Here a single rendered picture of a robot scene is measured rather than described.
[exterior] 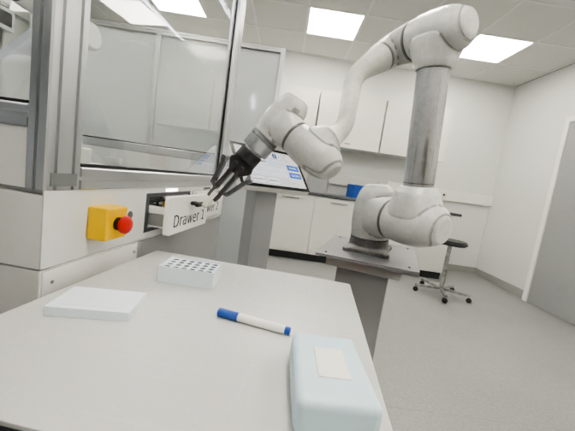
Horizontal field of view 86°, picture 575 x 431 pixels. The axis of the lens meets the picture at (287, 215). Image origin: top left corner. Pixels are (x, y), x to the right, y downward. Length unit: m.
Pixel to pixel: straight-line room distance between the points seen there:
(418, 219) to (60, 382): 0.95
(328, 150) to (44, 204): 0.64
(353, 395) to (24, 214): 0.61
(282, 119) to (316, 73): 3.95
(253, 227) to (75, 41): 1.42
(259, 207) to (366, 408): 1.62
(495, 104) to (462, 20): 4.51
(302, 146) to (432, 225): 0.48
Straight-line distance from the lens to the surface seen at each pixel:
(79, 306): 0.62
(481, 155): 5.44
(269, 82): 2.74
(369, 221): 1.21
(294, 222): 3.94
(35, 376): 0.50
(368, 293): 1.27
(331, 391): 0.39
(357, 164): 4.73
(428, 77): 1.14
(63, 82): 0.71
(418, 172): 1.11
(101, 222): 0.76
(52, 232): 0.72
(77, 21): 0.75
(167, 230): 0.93
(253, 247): 1.96
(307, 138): 0.88
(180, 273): 0.73
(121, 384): 0.46
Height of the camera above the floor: 1.03
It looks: 7 degrees down
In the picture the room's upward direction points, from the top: 8 degrees clockwise
